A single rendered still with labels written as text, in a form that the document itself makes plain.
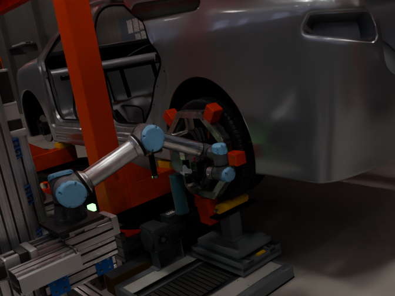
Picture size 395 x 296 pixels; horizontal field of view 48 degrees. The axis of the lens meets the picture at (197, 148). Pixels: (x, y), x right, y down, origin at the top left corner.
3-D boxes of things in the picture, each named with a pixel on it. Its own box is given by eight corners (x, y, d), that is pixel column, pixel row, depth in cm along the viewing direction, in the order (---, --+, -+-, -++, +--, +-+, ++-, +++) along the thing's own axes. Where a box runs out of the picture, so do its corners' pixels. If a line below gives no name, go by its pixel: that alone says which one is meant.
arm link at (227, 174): (235, 164, 223) (237, 180, 225) (220, 161, 231) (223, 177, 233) (223, 168, 218) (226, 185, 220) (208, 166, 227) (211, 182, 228)
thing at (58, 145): (78, 159, 478) (71, 127, 470) (30, 174, 446) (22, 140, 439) (72, 158, 491) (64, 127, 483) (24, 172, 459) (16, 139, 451)
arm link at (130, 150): (61, 207, 198) (159, 138, 215) (68, 215, 185) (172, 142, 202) (46, 185, 194) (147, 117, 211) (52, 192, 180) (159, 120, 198)
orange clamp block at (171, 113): (182, 117, 286) (174, 107, 290) (172, 120, 282) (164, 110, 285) (178, 124, 291) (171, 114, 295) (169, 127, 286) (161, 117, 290)
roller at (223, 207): (251, 200, 287) (250, 191, 286) (218, 217, 270) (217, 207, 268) (245, 198, 292) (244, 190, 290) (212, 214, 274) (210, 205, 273)
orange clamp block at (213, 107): (219, 121, 260) (223, 108, 254) (209, 124, 255) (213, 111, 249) (211, 114, 263) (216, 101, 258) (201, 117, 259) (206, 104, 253)
